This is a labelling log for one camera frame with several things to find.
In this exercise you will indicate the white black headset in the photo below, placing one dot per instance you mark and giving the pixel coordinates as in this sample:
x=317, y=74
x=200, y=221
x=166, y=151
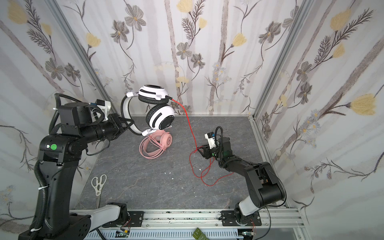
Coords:
x=159, y=117

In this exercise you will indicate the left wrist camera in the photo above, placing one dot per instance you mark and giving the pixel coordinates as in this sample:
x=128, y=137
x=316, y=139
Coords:
x=104, y=106

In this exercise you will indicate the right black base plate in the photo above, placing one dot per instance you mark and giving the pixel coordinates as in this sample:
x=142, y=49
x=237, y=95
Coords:
x=234, y=218

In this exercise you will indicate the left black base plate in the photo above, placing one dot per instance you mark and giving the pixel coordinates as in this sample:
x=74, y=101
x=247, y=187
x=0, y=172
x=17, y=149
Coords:
x=135, y=219

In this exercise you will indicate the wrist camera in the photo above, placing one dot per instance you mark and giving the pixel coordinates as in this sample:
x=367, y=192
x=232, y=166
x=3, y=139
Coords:
x=210, y=137
x=104, y=106

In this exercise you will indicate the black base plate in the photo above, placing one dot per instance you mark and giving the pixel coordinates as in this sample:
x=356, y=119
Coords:
x=135, y=219
x=234, y=218

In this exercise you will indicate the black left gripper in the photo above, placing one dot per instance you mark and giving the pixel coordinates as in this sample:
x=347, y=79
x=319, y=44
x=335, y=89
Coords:
x=119, y=124

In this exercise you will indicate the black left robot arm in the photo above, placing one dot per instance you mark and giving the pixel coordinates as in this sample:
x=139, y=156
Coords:
x=71, y=130

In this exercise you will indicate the white scissors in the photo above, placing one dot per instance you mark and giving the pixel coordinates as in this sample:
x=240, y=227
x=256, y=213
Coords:
x=98, y=184

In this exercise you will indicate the pink headset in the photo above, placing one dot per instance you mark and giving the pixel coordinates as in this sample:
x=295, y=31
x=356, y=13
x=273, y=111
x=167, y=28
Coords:
x=160, y=139

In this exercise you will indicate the green circuit board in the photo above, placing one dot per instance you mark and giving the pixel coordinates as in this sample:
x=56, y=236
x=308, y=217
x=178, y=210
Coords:
x=199, y=235

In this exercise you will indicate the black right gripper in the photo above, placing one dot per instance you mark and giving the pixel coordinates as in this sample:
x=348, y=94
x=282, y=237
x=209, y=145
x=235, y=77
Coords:
x=207, y=151

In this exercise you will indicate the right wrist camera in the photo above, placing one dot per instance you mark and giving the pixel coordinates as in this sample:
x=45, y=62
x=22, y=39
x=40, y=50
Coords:
x=210, y=137

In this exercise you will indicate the aluminium mounting rail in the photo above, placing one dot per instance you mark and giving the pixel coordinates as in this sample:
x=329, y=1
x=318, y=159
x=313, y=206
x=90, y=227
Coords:
x=277, y=224

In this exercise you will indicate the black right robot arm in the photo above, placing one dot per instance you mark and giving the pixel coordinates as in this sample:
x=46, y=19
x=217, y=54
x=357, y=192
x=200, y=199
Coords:
x=264, y=187

